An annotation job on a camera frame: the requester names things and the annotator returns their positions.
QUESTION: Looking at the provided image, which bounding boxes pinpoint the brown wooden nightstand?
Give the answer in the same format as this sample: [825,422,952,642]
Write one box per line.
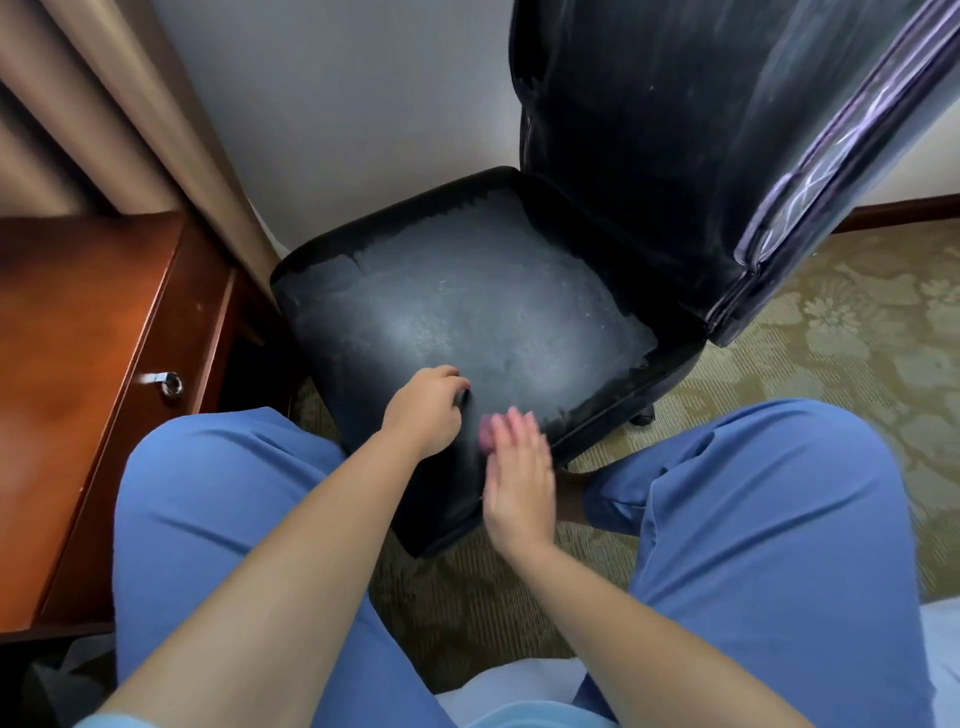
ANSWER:
[0,212,301,646]

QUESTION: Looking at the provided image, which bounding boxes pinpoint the person's right hand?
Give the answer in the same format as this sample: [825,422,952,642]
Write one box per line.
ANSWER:
[479,407,558,568]

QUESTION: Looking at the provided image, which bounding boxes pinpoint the person's right forearm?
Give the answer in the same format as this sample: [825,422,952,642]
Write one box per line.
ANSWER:
[498,524,815,728]

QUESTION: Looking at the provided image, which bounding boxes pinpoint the light blue shirt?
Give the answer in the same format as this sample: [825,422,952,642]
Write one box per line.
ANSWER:
[74,701,616,728]

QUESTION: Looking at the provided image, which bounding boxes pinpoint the white plastic bag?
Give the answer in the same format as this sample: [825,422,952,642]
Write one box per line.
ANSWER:
[22,633,118,728]

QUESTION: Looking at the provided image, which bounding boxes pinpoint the beige curtain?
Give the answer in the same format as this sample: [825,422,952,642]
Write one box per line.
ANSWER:
[0,0,280,298]

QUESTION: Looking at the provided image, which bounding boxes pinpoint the person's left forearm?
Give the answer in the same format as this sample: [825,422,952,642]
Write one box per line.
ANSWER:
[97,431,425,728]

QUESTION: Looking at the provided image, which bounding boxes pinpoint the dark wooden baseboard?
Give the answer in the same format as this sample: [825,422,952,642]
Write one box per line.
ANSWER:
[832,194,960,235]

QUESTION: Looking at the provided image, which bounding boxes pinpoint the blue trousers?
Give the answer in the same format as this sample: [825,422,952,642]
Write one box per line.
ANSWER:
[112,397,935,728]

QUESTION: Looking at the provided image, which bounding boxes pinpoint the person's left hand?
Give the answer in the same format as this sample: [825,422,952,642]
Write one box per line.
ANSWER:
[380,365,472,461]

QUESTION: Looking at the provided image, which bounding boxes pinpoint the white sheer curtain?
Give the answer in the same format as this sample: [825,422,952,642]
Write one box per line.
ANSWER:
[251,202,290,260]

